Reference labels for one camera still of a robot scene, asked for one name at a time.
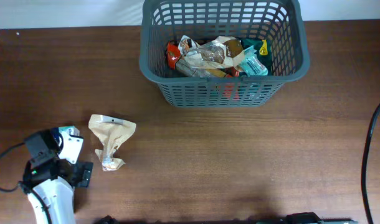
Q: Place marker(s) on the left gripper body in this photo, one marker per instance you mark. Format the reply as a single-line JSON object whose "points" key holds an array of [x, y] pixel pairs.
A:
{"points": [[85, 173]]}

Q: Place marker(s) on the Kleenex tissue multipack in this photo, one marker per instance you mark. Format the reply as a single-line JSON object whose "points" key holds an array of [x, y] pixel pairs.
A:
{"points": [[59, 133]]}

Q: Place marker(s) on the beige paper bag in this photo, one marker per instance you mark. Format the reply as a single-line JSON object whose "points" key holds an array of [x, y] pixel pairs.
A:
{"points": [[112, 133]]}

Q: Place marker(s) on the orange spaghetti pasta packet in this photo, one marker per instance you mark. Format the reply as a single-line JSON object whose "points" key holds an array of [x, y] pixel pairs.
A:
{"points": [[176, 62]]}

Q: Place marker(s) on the grey plastic basket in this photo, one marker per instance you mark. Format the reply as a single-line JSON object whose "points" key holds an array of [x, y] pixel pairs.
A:
{"points": [[279, 22]]}

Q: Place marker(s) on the beige brown snack bag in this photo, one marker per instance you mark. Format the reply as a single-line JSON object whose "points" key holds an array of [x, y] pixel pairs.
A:
{"points": [[222, 52]]}

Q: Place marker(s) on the small light green packet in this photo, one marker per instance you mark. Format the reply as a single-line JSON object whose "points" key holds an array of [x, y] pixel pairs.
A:
{"points": [[251, 65]]}

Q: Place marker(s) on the green Nescafe coffee bag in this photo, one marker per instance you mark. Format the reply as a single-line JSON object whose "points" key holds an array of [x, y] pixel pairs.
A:
{"points": [[263, 51]]}

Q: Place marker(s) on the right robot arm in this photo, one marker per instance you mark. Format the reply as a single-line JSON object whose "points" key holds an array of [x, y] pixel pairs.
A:
{"points": [[313, 218]]}

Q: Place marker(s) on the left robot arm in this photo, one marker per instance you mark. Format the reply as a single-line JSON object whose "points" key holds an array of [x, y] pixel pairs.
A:
{"points": [[54, 172]]}

